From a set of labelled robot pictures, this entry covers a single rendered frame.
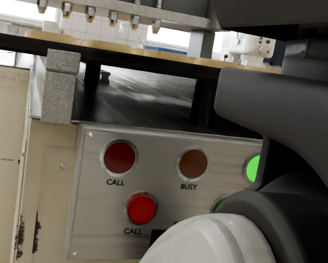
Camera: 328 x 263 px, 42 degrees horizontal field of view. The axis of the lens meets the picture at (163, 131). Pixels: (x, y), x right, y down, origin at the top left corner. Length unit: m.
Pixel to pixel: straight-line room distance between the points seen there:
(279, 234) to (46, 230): 0.33
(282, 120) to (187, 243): 0.07
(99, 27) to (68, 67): 4.10
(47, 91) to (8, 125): 0.75
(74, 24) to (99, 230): 4.04
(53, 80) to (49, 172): 0.10
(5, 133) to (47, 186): 0.70
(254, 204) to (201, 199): 0.27
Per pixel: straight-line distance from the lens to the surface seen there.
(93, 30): 4.48
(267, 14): 0.18
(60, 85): 0.41
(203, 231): 0.19
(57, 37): 0.43
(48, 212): 0.47
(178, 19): 1.23
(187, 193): 0.46
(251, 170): 0.48
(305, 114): 0.18
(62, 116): 0.41
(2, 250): 1.26
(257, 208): 0.20
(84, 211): 0.44
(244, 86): 0.22
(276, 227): 0.18
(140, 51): 0.51
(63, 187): 0.46
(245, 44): 4.29
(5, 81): 1.13
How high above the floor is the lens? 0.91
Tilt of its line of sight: 10 degrees down
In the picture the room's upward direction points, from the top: 9 degrees clockwise
